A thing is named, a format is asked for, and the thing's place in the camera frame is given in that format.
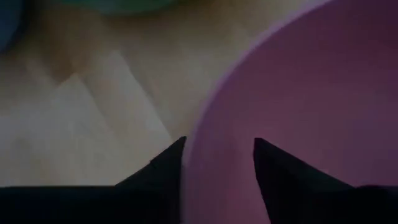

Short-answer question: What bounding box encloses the pink bowl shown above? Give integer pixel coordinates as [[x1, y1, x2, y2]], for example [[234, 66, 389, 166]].
[[182, 0, 398, 224]]

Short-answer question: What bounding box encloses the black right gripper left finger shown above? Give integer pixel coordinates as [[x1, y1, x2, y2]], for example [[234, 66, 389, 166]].
[[114, 136, 187, 224]]

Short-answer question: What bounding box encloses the green bowl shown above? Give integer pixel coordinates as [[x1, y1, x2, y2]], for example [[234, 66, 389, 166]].
[[62, 0, 187, 16]]

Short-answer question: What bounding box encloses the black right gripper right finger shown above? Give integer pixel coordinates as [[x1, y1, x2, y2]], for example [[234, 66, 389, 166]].
[[253, 137, 356, 224]]

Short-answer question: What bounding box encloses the blue bowl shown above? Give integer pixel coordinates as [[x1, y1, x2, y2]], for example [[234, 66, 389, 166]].
[[0, 0, 26, 54]]

